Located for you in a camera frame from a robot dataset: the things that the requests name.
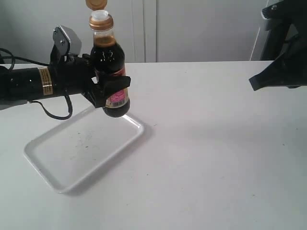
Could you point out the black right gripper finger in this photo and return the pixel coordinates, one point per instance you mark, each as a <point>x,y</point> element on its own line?
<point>288,70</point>

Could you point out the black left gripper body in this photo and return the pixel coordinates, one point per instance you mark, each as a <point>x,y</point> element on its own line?
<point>71,74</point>

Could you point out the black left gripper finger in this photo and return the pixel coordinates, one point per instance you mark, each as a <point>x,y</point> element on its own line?
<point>113,84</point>

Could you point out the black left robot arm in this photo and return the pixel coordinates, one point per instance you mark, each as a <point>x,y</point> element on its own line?
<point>27,85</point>

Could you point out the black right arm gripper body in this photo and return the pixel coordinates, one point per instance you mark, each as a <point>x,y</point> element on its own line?
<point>286,22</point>

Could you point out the white plastic tray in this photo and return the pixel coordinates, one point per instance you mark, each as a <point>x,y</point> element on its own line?
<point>70,153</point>

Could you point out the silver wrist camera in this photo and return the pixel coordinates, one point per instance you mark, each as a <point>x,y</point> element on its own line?
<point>66,41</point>

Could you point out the dark soy sauce bottle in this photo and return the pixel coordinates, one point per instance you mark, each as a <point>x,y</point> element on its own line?
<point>107,56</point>

